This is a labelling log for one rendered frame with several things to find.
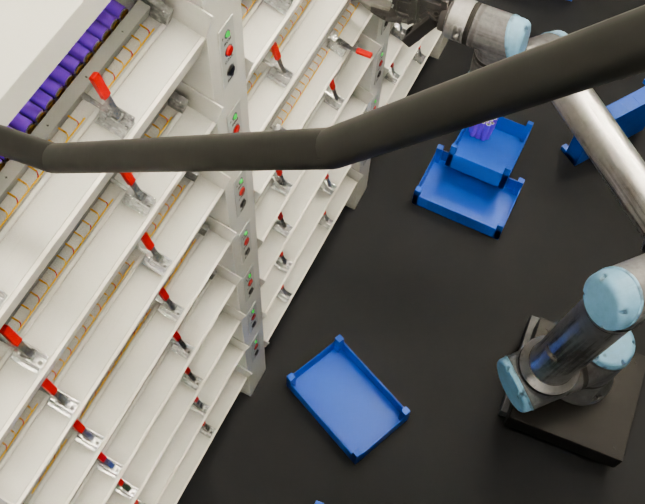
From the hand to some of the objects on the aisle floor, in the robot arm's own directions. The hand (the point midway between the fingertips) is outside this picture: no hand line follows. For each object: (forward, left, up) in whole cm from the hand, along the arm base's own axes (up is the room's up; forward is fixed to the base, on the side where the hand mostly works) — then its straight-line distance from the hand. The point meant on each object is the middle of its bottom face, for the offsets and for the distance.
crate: (-35, -24, -101) cm, 109 cm away
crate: (-69, -65, -102) cm, 139 cm away
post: (+10, +61, -99) cm, 117 cm away
